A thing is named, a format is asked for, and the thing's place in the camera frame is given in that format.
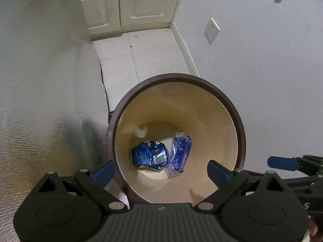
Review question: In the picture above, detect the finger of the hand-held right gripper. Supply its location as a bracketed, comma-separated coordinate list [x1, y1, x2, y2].
[267, 154, 323, 172]
[285, 173, 323, 194]

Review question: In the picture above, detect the brown rimmed beige bin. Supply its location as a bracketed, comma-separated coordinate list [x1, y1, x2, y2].
[106, 73, 246, 204]

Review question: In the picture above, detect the cream floor cabinet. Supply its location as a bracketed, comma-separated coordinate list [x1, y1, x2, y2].
[76, 0, 188, 37]

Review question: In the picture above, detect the person's right hand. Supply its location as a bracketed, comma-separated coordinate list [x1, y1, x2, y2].
[309, 217, 319, 242]

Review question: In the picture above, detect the table with silver embossed side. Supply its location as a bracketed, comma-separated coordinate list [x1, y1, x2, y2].
[0, 0, 113, 242]

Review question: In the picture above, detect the crumpled blue foil wrapper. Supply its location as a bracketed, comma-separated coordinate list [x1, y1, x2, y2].
[131, 141, 171, 170]

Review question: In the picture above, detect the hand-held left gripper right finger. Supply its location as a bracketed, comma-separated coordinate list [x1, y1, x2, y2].
[194, 159, 295, 214]

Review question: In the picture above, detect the white wall socket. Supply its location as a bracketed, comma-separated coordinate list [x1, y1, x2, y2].
[203, 18, 220, 45]

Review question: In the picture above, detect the blue and clear plastic packet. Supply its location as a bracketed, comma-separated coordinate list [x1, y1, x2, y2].
[164, 131, 193, 178]

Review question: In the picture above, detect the white baseboard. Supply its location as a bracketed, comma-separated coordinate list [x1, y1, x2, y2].
[173, 21, 200, 78]

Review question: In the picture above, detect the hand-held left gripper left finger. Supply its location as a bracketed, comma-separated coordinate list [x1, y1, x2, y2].
[30, 160, 131, 214]

